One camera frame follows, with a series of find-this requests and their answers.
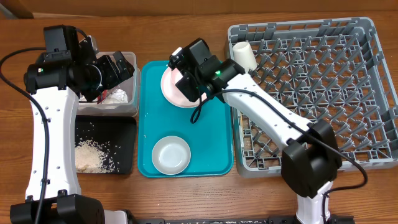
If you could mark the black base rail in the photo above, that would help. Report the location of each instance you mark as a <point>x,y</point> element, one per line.
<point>269,220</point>

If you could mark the pink bowl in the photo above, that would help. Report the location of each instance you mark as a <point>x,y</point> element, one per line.
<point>176,76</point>

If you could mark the red snack wrapper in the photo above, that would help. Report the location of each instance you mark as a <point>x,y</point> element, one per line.
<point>102,97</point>

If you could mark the pink plate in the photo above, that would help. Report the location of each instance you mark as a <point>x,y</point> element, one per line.
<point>173,95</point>

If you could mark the grey dish rack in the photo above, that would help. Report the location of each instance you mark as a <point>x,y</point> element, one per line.
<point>331,69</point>

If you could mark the black tray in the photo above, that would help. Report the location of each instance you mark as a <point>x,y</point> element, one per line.
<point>120,131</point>

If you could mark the pile of rice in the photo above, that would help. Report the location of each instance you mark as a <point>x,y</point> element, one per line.
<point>90,155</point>

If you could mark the white napkin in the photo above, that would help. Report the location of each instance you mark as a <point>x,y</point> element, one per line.
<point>116,97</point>

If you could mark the teal serving tray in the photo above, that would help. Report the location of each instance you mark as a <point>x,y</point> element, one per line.
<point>210,139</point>

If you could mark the clear plastic bin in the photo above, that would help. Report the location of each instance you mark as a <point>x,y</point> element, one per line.
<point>66,85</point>

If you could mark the grey bowl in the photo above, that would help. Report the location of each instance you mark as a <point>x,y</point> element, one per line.
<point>171,155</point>

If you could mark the cream cup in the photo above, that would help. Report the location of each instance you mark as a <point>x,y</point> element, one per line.
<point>244,56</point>

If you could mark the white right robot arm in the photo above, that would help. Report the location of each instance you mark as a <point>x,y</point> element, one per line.
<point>309,161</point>

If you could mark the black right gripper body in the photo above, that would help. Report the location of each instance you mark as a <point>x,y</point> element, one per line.
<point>190,88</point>

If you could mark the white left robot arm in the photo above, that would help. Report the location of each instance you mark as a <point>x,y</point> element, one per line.
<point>53,194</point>

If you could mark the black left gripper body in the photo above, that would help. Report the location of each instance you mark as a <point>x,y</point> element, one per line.
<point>109,75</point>

